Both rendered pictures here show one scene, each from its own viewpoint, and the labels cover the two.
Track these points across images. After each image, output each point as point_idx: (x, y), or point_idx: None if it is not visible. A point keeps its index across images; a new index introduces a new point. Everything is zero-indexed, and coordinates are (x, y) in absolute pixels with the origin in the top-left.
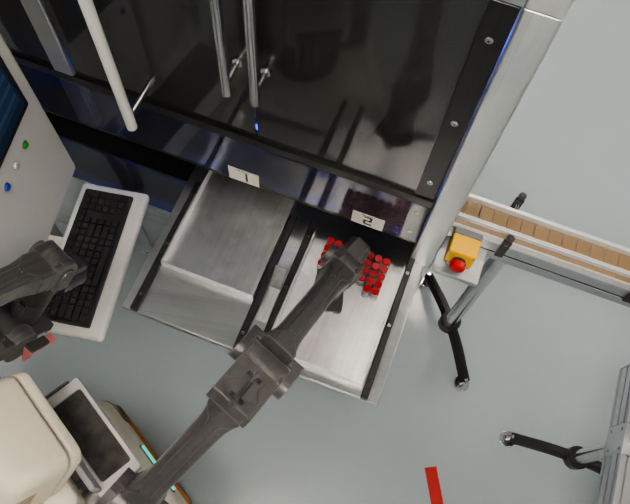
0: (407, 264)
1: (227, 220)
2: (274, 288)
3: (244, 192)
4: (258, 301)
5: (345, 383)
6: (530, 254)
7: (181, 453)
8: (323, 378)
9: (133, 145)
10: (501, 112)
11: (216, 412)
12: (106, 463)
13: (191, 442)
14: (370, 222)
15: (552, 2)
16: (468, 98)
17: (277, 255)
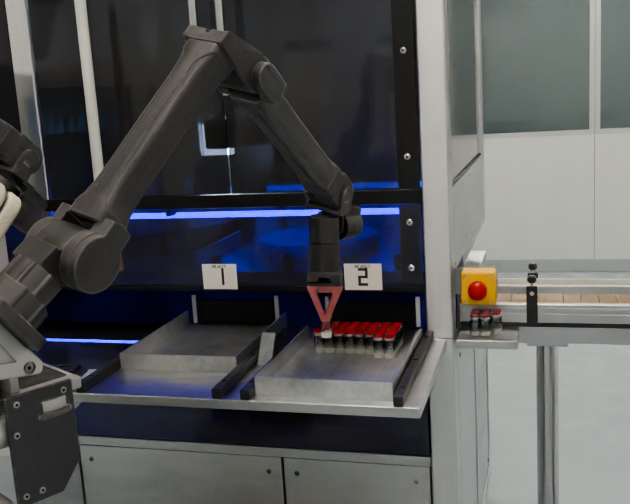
0: (424, 333)
1: (202, 342)
2: (263, 365)
3: (221, 330)
4: (243, 364)
5: (370, 401)
6: (565, 303)
7: (152, 109)
8: (339, 401)
9: (93, 332)
10: (434, 10)
11: (193, 46)
12: (30, 381)
13: (164, 91)
14: (366, 277)
15: None
16: (404, 11)
17: None
